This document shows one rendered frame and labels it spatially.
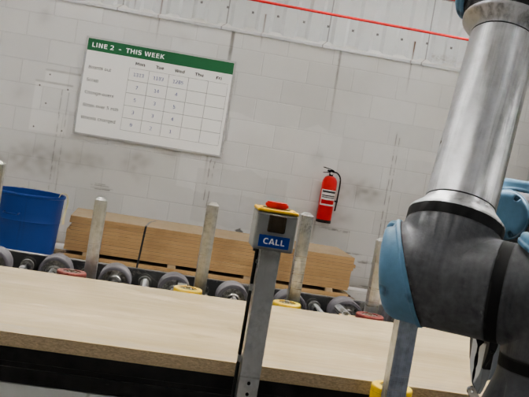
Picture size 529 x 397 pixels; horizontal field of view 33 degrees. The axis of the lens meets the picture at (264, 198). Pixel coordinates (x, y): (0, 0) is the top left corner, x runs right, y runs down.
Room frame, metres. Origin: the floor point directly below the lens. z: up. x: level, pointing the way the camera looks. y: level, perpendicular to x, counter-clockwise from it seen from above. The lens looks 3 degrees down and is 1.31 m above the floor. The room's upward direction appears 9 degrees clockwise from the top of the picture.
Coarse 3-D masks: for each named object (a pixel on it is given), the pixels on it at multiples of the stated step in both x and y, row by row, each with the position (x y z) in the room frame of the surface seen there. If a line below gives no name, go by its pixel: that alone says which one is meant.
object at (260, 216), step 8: (256, 208) 1.53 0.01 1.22; (264, 208) 1.49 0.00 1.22; (272, 208) 1.51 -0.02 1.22; (256, 216) 1.50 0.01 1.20; (264, 216) 1.49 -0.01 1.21; (288, 216) 1.50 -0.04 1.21; (296, 216) 1.50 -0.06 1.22; (256, 224) 1.49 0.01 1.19; (264, 224) 1.49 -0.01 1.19; (288, 224) 1.50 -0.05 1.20; (296, 224) 1.50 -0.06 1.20; (256, 232) 1.49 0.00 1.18; (264, 232) 1.49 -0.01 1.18; (272, 232) 1.49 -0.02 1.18; (288, 232) 1.50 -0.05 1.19; (256, 240) 1.49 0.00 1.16; (256, 248) 1.49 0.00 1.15; (264, 248) 1.49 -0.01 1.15; (272, 248) 1.49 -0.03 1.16; (288, 248) 1.50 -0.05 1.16
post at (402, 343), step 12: (396, 324) 1.56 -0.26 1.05; (408, 324) 1.54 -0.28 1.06; (396, 336) 1.54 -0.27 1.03; (408, 336) 1.54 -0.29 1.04; (396, 348) 1.54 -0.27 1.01; (408, 348) 1.54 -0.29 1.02; (396, 360) 1.54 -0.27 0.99; (408, 360) 1.54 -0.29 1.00; (396, 372) 1.54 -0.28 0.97; (408, 372) 1.54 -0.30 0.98; (384, 384) 1.56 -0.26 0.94; (396, 384) 1.54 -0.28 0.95; (384, 396) 1.55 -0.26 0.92; (396, 396) 1.54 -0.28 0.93
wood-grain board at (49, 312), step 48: (0, 288) 2.05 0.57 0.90; (48, 288) 2.15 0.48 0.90; (96, 288) 2.25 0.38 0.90; (144, 288) 2.37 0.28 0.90; (0, 336) 1.66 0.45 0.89; (48, 336) 1.68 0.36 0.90; (96, 336) 1.74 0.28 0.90; (144, 336) 1.81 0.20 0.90; (192, 336) 1.88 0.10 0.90; (240, 336) 1.96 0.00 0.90; (288, 336) 2.05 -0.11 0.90; (336, 336) 2.14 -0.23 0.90; (384, 336) 2.25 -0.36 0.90; (432, 336) 2.36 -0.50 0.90; (336, 384) 1.74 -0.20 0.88; (432, 384) 1.80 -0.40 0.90
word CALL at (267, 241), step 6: (258, 240) 1.49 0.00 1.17; (264, 240) 1.49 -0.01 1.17; (270, 240) 1.49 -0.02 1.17; (276, 240) 1.49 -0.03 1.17; (282, 240) 1.50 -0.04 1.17; (288, 240) 1.50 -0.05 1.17; (264, 246) 1.49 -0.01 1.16; (270, 246) 1.49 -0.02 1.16; (276, 246) 1.49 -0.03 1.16; (282, 246) 1.50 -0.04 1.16; (288, 246) 1.50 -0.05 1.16
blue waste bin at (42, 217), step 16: (16, 192) 6.75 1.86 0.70; (32, 192) 7.27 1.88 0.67; (48, 192) 7.27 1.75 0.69; (0, 208) 6.82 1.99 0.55; (16, 208) 6.76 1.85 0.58; (32, 208) 6.77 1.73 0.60; (48, 208) 6.84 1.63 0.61; (0, 224) 6.81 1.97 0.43; (16, 224) 6.77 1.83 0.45; (32, 224) 6.79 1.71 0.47; (48, 224) 6.87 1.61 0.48; (0, 240) 6.81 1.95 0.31; (16, 240) 6.78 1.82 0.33; (32, 240) 6.80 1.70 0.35; (48, 240) 6.90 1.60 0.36
